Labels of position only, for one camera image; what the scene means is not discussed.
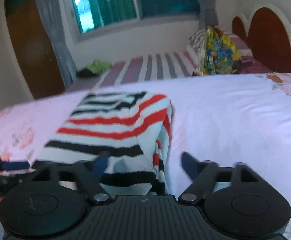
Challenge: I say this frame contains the pink floral bed sheet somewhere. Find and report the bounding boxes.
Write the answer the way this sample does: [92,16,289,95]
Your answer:
[0,72,291,240]

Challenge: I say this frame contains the window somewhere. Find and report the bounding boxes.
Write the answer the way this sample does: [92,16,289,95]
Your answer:
[65,0,201,37]

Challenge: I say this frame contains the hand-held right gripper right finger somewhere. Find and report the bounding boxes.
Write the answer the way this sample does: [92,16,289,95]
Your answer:
[177,151,259,204]

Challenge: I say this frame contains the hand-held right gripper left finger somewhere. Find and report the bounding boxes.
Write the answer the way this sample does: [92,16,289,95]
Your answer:
[32,151,111,204]

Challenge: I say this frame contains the purple white striped bed sheet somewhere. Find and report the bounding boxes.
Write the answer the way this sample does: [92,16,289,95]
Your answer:
[93,51,198,89]

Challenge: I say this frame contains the grey curtain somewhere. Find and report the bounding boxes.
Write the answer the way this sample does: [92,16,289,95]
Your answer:
[187,0,220,30]
[32,0,78,87]

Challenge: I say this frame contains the black red white striped shirt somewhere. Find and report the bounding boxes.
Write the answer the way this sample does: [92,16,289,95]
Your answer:
[32,91,176,197]

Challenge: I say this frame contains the maroon cloth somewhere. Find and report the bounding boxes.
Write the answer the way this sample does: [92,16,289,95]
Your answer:
[233,55,272,75]

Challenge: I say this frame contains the brown wooden door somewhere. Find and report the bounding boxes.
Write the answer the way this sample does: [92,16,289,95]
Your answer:
[3,0,66,100]

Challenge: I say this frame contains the dark cloth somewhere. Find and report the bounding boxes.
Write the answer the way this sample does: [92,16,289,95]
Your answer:
[76,69,94,78]

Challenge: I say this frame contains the striped pillow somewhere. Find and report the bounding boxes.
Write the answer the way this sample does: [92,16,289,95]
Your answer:
[187,29,254,77]

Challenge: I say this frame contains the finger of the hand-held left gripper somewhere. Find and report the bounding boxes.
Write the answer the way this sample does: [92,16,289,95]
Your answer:
[0,160,31,172]
[0,171,24,183]

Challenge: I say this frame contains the colourful printed pillow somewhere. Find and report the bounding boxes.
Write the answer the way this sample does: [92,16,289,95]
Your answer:
[198,27,242,76]

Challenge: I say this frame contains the red and white headboard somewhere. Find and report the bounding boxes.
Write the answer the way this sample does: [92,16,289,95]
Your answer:
[232,4,291,74]

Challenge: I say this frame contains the green cloth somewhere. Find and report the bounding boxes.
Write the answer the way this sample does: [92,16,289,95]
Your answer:
[85,60,112,75]

